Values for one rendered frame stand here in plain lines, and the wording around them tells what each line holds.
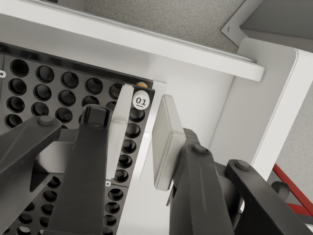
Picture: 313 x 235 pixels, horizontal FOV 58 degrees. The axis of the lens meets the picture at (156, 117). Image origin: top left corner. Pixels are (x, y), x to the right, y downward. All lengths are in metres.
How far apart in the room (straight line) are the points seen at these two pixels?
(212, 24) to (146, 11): 0.25
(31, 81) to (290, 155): 1.30
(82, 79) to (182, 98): 0.11
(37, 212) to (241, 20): 1.01
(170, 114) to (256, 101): 0.10
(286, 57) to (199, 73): 0.09
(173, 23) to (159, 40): 0.90
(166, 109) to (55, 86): 0.10
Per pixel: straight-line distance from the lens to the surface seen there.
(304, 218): 0.55
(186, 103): 0.29
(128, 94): 0.17
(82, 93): 0.22
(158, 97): 0.27
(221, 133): 0.29
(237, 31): 1.16
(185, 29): 1.12
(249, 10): 1.17
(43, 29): 0.29
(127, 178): 0.25
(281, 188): 0.27
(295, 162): 1.46
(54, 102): 0.23
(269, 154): 0.23
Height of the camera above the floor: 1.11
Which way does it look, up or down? 69 degrees down
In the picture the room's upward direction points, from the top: 171 degrees clockwise
